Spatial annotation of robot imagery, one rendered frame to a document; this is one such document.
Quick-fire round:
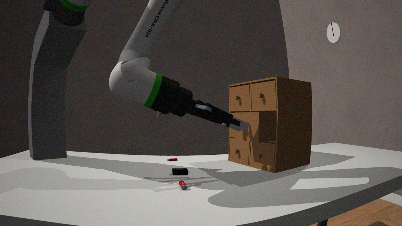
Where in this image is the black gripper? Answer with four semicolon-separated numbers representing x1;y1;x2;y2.
170;87;249;132

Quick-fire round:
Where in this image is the black nine-volt battery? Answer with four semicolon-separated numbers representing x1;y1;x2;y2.
172;168;188;175

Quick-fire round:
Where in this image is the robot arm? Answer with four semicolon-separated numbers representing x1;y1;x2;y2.
43;0;185;118

